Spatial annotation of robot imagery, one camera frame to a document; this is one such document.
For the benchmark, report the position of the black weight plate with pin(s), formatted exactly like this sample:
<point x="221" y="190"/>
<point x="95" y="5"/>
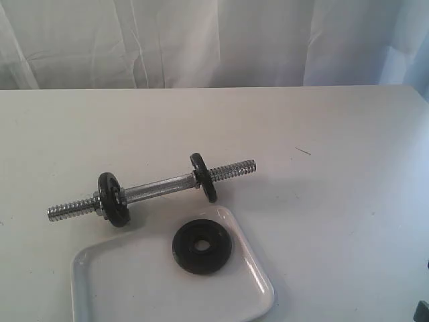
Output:
<point x="203" y="177"/>
<point x="202" y="246"/>
<point x="111" y="200"/>

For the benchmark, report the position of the white rectangular tray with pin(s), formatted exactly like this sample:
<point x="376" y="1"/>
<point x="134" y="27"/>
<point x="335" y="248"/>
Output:
<point x="135" y="277"/>

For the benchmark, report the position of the white backdrop curtain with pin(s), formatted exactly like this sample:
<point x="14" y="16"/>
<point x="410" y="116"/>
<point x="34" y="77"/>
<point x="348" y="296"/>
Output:
<point x="178" y="44"/>

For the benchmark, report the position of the chrome threaded dumbbell bar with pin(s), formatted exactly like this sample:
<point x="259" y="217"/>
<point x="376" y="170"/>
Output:
<point x="148" y="191"/>

